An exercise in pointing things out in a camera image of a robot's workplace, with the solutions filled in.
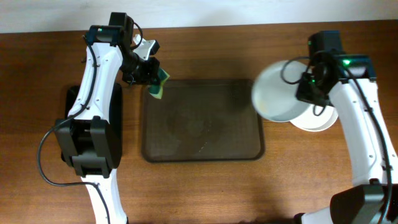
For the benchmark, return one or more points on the small black tray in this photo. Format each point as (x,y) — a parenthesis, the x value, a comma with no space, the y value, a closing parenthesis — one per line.
(95,139)

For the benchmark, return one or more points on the brown plastic serving tray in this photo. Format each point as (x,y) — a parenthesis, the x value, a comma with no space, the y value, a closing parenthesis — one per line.
(201,121)

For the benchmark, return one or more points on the pinkish white plate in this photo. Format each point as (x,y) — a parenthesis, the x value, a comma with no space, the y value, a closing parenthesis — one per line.
(334,116)

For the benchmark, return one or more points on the light blue plate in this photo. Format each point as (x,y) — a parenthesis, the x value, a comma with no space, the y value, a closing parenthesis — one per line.
(273,95)

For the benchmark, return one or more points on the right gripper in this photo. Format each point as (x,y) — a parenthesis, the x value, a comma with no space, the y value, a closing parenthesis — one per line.
(305,91)

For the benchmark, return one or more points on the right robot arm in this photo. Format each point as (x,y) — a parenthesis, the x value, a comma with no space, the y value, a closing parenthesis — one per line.
(347,82)

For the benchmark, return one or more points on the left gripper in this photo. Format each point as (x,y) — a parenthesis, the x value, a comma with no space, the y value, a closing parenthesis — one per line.
(149,72)

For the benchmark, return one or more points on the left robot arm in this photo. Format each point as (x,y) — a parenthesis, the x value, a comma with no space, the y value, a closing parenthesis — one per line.
(106,48)

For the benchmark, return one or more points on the green yellow sponge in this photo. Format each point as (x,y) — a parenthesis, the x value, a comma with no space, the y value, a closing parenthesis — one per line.
(157,90)

